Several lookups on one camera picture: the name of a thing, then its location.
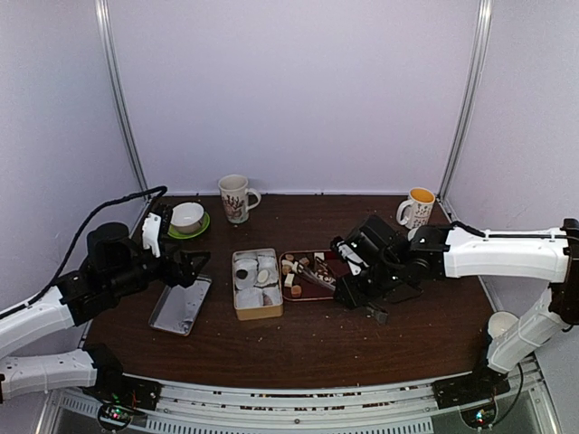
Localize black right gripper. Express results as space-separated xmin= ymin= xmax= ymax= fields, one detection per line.
xmin=333 ymin=260 xmax=405 ymax=311

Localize left aluminium frame post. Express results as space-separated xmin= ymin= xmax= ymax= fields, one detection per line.
xmin=94 ymin=0 xmax=148 ymax=191

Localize white oval chocolate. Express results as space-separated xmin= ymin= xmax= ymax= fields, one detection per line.
xmin=257 ymin=269 xmax=269 ymax=283

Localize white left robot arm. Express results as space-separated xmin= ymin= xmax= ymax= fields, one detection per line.
xmin=1 ymin=222 xmax=211 ymax=407

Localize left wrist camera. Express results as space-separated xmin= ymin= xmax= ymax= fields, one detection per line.
xmin=141 ymin=204 xmax=173 ymax=258

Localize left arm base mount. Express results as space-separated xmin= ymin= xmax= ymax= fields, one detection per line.
xmin=81 ymin=376 xmax=162 ymax=410

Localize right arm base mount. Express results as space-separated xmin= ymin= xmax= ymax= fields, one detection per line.
xmin=432 ymin=376 xmax=510 ymax=410

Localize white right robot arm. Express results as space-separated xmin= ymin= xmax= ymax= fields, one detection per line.
xmin=330 ymin=215 xmax=578 ymax=400

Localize metal tongs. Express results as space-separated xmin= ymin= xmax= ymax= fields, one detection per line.
xmin=282 ymin=261 xmax=388 ymax=325

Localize white cup near arm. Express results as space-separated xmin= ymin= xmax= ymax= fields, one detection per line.
xmin=486 ymin=311 xmax=518 ymax=340

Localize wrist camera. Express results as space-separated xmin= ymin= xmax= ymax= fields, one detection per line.
xmin=330 ymin=237 xmax=368 ymax=276
xmin=141 ymin=204 xmax=173 ymax=258

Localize metal front rail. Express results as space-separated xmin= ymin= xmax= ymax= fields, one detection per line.
xmin=35 ymin=352 xmax=562 ymax=434

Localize floral mug beige inside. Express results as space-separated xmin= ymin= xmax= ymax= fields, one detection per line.
xmin=218 ymin=175 xmax=261 ymax=224

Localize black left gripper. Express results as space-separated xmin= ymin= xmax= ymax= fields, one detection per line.
xmin=105 ymin=237 xmax=210 ymax=298

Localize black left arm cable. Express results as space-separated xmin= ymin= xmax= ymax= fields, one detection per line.
xmin=8 ymin=185 xmax=168 ymax=313

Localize beige tin box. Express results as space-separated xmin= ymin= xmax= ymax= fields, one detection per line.
xmin=232 ymin=248 xmax=284 ymax=321

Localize white mug yellow inside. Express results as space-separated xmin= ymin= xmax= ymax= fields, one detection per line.
xmin=395 ymin=187 xmax=436 ymax=230

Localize red lacquer tray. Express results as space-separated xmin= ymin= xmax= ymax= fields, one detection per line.
xmin=278 ymin=250 xmax=344 ymax=302

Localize green saucer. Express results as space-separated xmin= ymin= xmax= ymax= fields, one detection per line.
xmin=167 ymin=212 xmax=211 ymax=240

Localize aluminium frame post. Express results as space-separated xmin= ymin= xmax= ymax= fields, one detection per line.
xmin=94 ymin=0 xmax=148 ymax=191
xmin=438 ymin=0 xmax=494 ymax=203

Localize gold ridged chocolate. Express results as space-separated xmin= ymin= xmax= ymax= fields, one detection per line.
xmin=290 ymin=285 xmax=302 ymax=297

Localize right aluminium frame post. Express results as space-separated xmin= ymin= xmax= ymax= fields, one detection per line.
xmin=438 ymin=0 xmax=494 ymax=203

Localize bear print tin lid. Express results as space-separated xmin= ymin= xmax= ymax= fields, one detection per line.
xmin=148 ymin=275 xmax=213 ymax=336

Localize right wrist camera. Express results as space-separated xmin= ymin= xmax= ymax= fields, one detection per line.
xmin=330 ymin=237 xmax=368 ymax=276

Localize white bowl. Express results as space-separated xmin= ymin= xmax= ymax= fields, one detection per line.
xmin=171 ymin=202 xmax=204 ymax=234

